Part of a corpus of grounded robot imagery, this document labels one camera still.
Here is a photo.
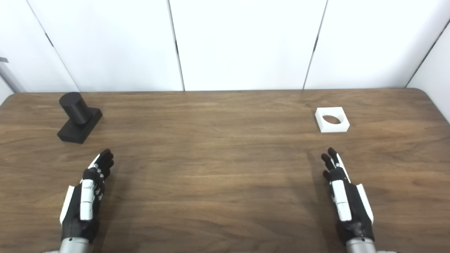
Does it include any white and black right hand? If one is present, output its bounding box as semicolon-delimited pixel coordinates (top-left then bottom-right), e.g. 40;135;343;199
321;147;375;244

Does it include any white and black left hand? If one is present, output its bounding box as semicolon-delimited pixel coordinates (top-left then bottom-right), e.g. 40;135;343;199
59;148;115;244

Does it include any white square piece with hole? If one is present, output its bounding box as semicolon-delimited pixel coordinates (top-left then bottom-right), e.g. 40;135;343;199
315;107;351;134

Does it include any black peg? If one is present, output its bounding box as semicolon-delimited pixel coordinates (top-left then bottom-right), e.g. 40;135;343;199
57;92;103;144

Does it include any grey wall corner post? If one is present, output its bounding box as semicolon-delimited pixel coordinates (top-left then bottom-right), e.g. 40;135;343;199
0;57;26;93

